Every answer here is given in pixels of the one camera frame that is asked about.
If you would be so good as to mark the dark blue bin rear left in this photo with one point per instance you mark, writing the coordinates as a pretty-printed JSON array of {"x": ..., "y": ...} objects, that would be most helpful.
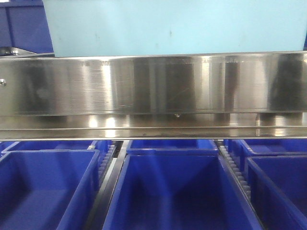
[{"x": 102, "y": 145}]

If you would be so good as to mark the dark blue bin lower centre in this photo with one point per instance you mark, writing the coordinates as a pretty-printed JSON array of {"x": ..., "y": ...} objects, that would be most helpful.
[{"x": 178, "y": 192}]

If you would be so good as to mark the dark blue bin rear right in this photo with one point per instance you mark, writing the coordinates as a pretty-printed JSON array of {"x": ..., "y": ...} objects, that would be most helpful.
[{"x": 240, "y": 149}]

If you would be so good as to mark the dark blue bin lower right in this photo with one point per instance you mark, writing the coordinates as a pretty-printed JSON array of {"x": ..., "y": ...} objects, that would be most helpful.
[{"x": 279, "y": 191}]

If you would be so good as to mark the light blue plastic bin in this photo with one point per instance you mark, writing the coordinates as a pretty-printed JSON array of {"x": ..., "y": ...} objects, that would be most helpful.
[{"x": 163, "y": 27}]

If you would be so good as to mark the dark blue bin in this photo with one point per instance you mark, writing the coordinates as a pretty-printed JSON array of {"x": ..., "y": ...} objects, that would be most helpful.
[
  {"x": 178, "y": 192},
  {"x": 23, "y": 24},
  {"x": 240, "y": 149},
  {"x": 102, "y": 145},
  {"x": 279, "y": 191},
  {"x": 172, "y": 146},
  {"x": 47, "y": 190}
]

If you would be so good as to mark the steel bolt on rail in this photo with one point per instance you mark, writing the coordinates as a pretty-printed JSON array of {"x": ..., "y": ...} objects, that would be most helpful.
[{"x": 3, "y": 82}]

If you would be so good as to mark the stainless steel shelf front rail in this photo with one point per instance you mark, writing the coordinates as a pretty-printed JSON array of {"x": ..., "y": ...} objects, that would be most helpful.
[{"x": 228, "y": 95}]

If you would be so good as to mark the dark blue bin lower left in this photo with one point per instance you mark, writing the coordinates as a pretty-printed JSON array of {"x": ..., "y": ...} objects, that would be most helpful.
[{"x": 47, "y": 190}]

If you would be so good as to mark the dark blue bin rear centre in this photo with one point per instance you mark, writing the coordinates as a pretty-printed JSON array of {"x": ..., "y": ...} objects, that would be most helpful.
[{"x": 172, "y": 146}]

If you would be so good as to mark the black divider rail left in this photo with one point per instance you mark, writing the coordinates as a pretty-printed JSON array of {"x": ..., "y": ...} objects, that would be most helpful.
[{"x": 103, "y": 199}]

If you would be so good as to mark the white roller track right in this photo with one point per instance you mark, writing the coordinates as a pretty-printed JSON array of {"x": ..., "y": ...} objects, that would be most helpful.
[{"x": 237, "y": 174}]

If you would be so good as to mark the white roller track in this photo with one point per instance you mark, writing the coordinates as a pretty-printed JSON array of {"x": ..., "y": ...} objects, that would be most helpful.
[
  {"x": 106, "y": 161},
  {"x": 237, "y": 174}
]

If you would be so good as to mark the dark blue bin upper left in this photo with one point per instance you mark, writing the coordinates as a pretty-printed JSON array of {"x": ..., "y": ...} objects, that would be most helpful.
[{"x": 23, "y": 24}]

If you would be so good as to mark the white roller track left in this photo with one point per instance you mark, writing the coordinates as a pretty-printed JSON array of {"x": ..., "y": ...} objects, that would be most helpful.
[{"x": 106, "y": 161}]

